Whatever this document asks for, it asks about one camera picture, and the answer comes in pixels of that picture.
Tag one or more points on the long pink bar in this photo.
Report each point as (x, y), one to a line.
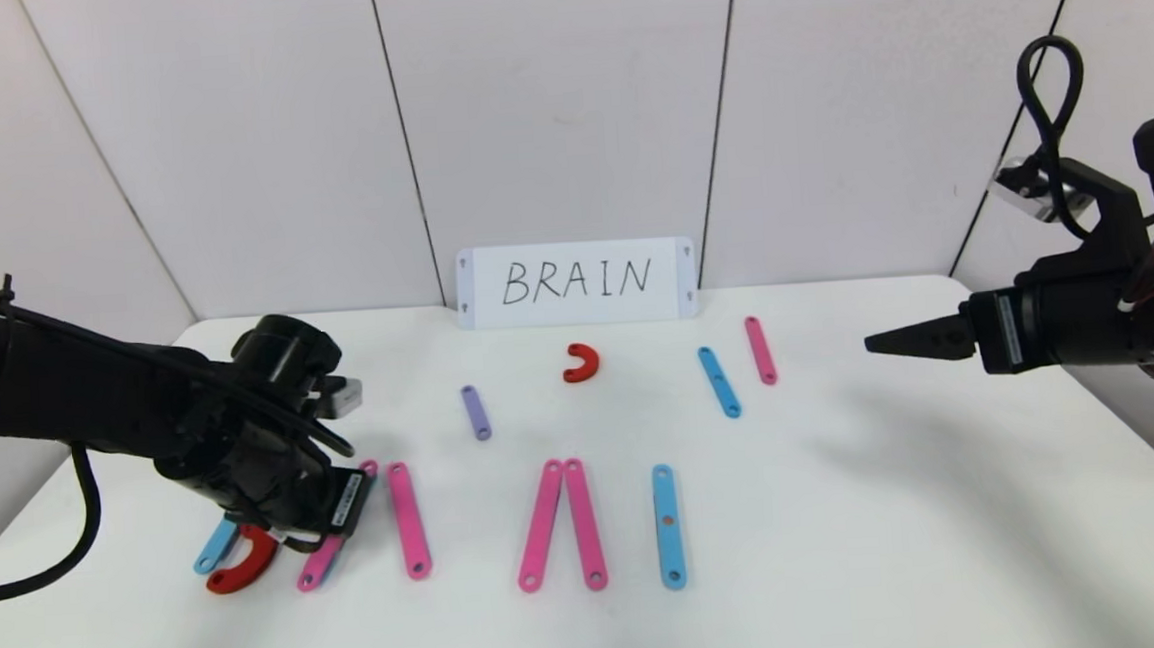
(410, 520)
(585, 524)
(319, 565)
(541, 525)
(760, 351)

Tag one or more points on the white BRAIN sign card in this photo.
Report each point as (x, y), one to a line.
(576, 309)

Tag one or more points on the red arc piece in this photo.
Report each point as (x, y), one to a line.
(251, 569)
(591, 360)

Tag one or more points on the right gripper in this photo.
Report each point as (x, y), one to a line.
(1000, 331)

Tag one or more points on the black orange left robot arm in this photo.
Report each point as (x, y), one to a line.
(90, 394)

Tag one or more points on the black right camera bracket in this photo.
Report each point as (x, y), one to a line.
(1106, 216)

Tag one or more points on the blue three-hole bar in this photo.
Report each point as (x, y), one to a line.
(667, 525)
(212, 549)
(719, 382)

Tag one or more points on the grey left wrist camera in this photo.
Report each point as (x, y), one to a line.
(344, 396)

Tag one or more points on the short purple bar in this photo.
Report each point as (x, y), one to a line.
(476, 413)

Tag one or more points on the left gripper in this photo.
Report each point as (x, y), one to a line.
(349, 499)

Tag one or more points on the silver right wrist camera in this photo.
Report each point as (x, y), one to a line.
(1024, 186)

